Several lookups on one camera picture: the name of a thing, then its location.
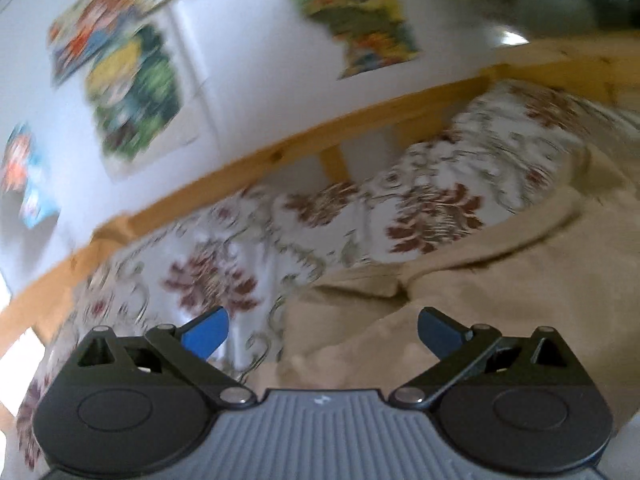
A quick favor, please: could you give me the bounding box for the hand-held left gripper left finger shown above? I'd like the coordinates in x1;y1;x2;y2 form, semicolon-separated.
67;306;258;408

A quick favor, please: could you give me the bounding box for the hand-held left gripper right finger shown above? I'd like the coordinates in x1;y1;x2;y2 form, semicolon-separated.
387;306;581;408

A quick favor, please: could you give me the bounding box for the beige hooded zip jacket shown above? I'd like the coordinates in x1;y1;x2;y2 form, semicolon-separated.
245;157;640;438

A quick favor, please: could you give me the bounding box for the white floral bedspread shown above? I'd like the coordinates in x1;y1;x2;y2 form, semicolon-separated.
14;79;628;473

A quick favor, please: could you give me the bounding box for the small curled cartoon poster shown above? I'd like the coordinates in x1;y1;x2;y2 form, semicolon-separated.
0;122;62;232

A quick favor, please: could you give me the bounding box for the blond cartoon child poster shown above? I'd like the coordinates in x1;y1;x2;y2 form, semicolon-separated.
84;22;202;182

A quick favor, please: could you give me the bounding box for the orange-haired cartoon girl poster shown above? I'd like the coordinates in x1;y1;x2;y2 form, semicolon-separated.
47;0;147;87

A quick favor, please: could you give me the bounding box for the autumn landscape poster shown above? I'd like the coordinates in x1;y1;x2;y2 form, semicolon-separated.
281;0;422;82

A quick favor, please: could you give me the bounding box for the wooden bed frame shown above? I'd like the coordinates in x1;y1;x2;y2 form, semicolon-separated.
0;25;640;356

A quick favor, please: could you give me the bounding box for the white wall pipe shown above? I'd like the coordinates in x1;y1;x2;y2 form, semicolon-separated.
169;4;227;162

